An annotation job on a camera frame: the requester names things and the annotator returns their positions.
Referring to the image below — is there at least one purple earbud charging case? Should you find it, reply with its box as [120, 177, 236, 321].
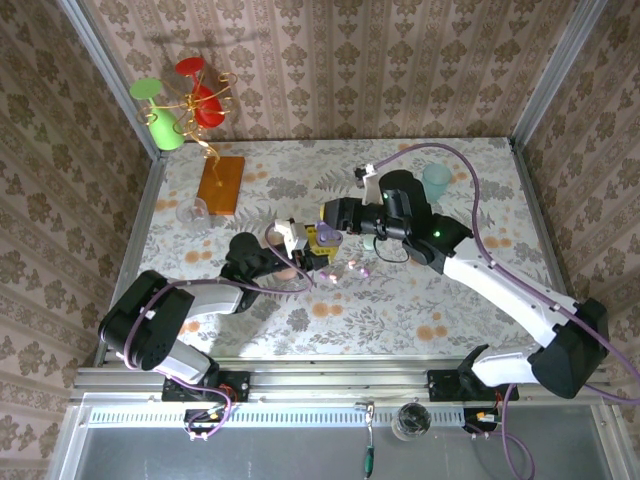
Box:
[314, 221, 345, 247]

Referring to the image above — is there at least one teal plastic cup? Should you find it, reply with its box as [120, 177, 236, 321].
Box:
[422, 163, 454, 204]

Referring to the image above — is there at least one orange wooden rack base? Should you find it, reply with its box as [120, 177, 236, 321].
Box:
[195, 155, 247, 217]

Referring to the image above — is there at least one clear wine glass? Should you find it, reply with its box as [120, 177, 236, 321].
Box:
[174, 196, 210, 232]

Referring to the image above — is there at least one green plastic wine glass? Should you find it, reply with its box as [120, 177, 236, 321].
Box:
[128, 77, 185, 152]

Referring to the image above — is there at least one red plastic wine glass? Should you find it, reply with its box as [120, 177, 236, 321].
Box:
[174, 56, 224, 130]

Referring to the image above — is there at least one black power connector box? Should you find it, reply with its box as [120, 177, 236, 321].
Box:
[183, 407, 227, 434]
[462, 407, 503, 434]

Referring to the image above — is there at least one clear glass jar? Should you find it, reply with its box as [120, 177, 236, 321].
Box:
[394, 402, 434, 442]

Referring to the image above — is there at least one grey metal shelf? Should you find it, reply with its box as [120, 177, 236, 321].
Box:
[47, 392, 634, 480]

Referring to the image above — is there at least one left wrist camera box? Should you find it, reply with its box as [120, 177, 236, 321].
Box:
[273, 218, 307, 253]

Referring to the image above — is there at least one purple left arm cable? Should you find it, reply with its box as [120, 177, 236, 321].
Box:
[122, 222, 316, 444]

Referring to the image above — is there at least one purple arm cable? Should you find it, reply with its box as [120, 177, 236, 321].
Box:
[374, 142, 640, 480]
[122, 222, 316, 444]

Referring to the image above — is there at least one thin black cable loop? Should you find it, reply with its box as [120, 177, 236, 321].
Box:
[373, 237, 410, 265]

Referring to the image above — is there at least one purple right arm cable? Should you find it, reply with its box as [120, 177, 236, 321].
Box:
[374, 142, 640, 480]

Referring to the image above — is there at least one aluminium table side rail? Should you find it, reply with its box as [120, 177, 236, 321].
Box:
[92, 152, 171, 369]
[508, 137, 592, 364]

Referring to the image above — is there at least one aluminium front frame rail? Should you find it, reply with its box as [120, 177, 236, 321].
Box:
[69, 355, 619, 404]

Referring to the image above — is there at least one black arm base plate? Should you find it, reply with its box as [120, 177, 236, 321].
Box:
[427, 367, 520, 404]
[162, 369, 251, 404]

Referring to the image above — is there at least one white slotted cable duct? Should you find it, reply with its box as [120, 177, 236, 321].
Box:
[87, 402, 501, 431]

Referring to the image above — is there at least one gold wire glass rack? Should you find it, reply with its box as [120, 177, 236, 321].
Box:
[135, 71, 240, 189]

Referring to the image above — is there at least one aluminium corner post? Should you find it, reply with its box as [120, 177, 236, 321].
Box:
[509, 0, 609, 147]
[57, 0, 169, 161]

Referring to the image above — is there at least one green handled ratchet tool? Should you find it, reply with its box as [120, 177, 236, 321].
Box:
[352, 399, 379, 479]

